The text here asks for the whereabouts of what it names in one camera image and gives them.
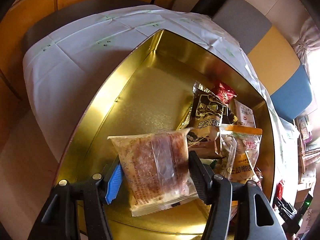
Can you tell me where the beige brown sesame snack packet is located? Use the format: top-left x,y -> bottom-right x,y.
186,111 -> 225,159

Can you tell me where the large red snack packet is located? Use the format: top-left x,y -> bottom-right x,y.
276,179 -> 285,200

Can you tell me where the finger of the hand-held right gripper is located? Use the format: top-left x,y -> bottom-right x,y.
273,197 -> 298,217

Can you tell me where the clear packet brown crispy snack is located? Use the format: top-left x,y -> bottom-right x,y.
107,127 -> 200,217

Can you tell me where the dark brown snack packet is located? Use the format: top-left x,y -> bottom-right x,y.
176,81 -> 238,130

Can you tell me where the white tablecloth green cloud print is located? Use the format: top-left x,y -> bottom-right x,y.
22,5 -> 300,200

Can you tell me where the white snack packet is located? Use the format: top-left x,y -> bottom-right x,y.
234,99 -> 257,127

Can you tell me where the maroon tin box gold inside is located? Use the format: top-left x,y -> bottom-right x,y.
54,29 -> 276,230

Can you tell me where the beige curtain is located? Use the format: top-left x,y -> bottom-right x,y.
291,17 -> 320,62

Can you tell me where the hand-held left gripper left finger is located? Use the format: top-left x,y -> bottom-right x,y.
41,156 -> 124,240

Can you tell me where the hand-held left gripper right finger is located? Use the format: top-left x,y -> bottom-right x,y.
188,150 -> 275,240

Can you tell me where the grey yellow blue chair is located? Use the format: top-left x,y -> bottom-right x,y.
195,0 -> 314,120

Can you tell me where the small dark red snack packet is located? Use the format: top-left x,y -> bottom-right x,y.
212,81 -> 237,105

